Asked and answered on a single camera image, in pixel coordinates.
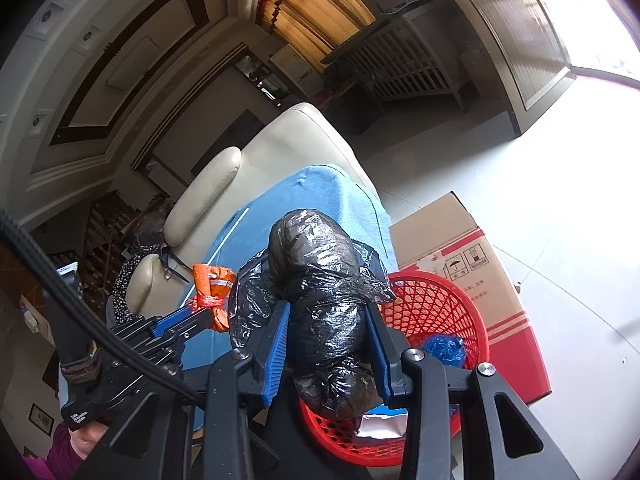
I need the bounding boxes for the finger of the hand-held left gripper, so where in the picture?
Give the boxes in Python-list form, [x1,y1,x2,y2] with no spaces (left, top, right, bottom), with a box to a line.
[109,317,183,376]
[149,304,213,341]

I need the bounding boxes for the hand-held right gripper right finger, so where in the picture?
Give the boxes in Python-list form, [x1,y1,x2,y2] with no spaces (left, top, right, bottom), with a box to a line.
[365,305,581,480]

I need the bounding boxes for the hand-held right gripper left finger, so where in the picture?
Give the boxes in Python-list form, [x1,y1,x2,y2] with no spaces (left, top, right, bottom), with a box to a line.
[202,300,293,480]

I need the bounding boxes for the orange plastic bag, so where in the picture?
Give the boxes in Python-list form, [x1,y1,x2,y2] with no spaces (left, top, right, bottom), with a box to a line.
[192,262,237,333]

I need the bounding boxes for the red plastic basket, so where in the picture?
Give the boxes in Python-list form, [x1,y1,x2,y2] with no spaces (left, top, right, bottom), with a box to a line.
[297,270,491,468]

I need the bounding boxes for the blue plastic bag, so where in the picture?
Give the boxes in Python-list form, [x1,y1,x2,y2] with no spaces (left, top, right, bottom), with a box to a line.
[420,336,468,371]

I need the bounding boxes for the black plastic bag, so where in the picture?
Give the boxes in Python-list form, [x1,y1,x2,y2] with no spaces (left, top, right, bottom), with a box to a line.
[230,208,398,421]

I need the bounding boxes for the person's left forearm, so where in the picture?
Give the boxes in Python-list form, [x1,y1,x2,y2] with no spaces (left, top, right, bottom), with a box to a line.
[47,422,83,480]

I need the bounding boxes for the person's left hand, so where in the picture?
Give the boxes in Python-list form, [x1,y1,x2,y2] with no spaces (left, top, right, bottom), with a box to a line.
[70,422,108,461]

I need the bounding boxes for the black and white patterned garment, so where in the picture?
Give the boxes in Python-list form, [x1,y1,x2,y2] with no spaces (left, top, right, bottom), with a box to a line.
[106,245,161,331]

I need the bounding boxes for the framed picture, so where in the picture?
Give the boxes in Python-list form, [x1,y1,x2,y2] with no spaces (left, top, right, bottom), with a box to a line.
[27,402,55,436]

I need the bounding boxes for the thin white stick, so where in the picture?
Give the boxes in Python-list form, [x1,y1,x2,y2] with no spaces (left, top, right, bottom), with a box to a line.
[182,207,250,306]

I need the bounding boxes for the wooden staircase railing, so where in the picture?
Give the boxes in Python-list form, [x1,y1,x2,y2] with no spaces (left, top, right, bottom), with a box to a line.
[82,192,171,291]

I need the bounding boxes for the cardboard box with red stripes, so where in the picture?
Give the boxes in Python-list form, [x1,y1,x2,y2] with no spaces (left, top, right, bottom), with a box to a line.
[390,191,552,406]

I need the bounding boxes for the blue tablecloth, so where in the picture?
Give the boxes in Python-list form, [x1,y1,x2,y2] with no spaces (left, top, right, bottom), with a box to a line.
[57,164,393,436]

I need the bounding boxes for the dark flat television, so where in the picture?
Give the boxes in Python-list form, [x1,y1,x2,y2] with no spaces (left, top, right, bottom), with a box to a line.
[192,110,266,176]

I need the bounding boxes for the cream leather sofa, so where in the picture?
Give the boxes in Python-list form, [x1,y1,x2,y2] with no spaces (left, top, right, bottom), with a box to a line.
[125,102,381,316]

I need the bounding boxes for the dark display shelf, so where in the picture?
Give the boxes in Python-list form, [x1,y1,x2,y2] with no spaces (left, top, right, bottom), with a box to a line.
[235,52,291,103]

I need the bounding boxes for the wooden crib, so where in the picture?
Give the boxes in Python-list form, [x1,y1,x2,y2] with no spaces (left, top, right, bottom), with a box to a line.
[320,10,463,111]

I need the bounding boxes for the white standing air conditioner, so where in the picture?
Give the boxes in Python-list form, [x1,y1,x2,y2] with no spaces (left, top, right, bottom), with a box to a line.
[270,45,321,86]

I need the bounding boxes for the wooden door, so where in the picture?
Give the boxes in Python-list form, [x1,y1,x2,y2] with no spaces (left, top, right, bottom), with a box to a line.
[457,0,576,136]

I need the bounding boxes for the yellow curtains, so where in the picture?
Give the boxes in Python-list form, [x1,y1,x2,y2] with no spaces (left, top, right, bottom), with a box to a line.
[255,0,378,63]

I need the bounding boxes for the black braided cable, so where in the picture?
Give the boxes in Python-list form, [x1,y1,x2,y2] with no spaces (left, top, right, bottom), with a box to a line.
[0,210,206,406]

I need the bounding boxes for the dark bag strap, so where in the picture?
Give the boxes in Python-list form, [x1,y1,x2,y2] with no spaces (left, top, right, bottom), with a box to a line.
[160,242,191,283]

